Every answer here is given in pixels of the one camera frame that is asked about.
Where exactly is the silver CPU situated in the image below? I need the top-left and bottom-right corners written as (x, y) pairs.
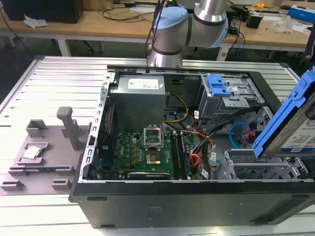
top-left (23, 146), bottom-right (42, 159)

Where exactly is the yellow and black wire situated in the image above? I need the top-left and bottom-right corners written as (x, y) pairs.
top-left (162, 92), bottom-right (189, 124)

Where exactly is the small black box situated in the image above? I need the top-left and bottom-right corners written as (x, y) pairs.
top-left (246, 12), bottom-right (264, 29)

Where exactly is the hard disk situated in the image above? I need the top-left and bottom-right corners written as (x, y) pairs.
top-left (252, 65), bottom-right (315, 158)

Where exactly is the metal disk bay cage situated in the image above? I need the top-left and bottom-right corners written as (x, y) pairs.
top-left (198, 73), bottom-right (266, 120)

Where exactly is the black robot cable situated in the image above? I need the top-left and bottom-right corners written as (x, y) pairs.
top-left (144, 0), bottom-right (164, 61)

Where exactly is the black PC case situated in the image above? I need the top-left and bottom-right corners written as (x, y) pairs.
top-left (68, 64), bottom-right (315, 230)

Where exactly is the blue cardboard box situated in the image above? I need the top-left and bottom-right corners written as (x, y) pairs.
top-left (287, 4), bottom-right (315, 25)

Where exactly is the wooden desk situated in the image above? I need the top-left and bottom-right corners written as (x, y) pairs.
top-left (221, 4), bottom-right (315, 61)
top-left (0, 7), bottom-right (158, 58)

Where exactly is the black disk wire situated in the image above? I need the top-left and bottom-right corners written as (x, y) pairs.
top-left (203, 105), bottom-right (260, 139)

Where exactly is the black RAM stick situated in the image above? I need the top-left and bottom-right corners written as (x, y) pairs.
top-left (180, 134), bottom-right (192, 178)

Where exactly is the grey parts rack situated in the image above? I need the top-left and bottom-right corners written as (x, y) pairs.
top-left (0, 106), bottom-right (92, 196)

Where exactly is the blue hanging cable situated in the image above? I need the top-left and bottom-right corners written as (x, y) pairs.
top-left (235, 21), bottom-right (246, 57)

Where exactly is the blue disk wire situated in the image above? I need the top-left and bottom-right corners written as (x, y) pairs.
top-left (228, 121), bottom-right (254, 149)

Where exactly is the white crumpled plastic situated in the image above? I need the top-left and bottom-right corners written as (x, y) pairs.
top-left (23, 14), bottom-right (48, 29)

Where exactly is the clear plastic bag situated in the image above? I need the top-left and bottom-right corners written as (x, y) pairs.
top-left (271, 15), bottom-right (299, 33)

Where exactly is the metal disk insertion slot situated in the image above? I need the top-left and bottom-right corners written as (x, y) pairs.
top-left (224, 147), bottom-right (310, 180)

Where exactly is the orange wire bundle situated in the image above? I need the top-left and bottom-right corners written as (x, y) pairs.
top-left (189, 131), bottom-right (215, 174)

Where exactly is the blue empty disk carrier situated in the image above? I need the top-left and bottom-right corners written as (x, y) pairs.
top-left (206, 73), bottom-right (233, 97)

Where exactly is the grey power supply unit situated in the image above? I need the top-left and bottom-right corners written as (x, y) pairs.
top-left (109, 74), bottom-right (167, 126)

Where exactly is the metal socket cover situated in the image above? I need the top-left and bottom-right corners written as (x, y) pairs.
top-left (143, 124), bottom-right (164, 149)

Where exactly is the black desk cable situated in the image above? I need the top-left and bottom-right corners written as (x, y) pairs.
top-left (101, 6), bottom-right (158, 23)

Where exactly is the black graphics card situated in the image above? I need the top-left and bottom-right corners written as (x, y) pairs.
top-left (126, 171), bottom-right (171, 180)

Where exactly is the green motherboard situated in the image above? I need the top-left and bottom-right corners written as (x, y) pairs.
top-left (98, 131), bottom-right (200, 180)

